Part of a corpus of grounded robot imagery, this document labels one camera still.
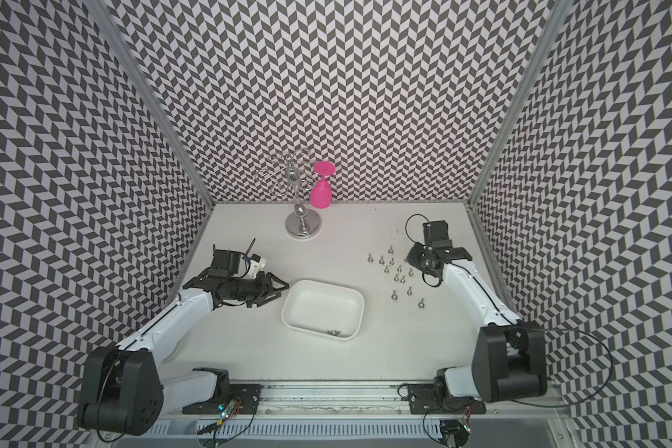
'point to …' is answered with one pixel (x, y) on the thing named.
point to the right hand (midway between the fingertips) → (415, 262)
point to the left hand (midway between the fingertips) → (284, 292)
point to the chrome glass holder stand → (291, 174)
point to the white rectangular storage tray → (321, 307)
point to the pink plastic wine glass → (321, 190)
